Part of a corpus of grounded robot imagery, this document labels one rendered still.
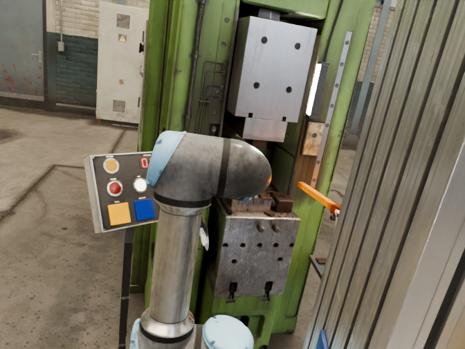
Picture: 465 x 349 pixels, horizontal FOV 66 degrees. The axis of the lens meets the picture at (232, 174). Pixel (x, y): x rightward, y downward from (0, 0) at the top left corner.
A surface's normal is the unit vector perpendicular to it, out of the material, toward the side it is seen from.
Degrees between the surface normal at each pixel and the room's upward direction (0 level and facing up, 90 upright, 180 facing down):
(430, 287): 90
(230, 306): 90
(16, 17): 90
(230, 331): 7
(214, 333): 8
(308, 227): 90
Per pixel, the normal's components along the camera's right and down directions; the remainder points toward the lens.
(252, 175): 0.59, 0.22
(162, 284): -0.34, 0.15
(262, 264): 0.25, 0.35
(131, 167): 0.62, -0.18
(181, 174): 0.04, 0.22
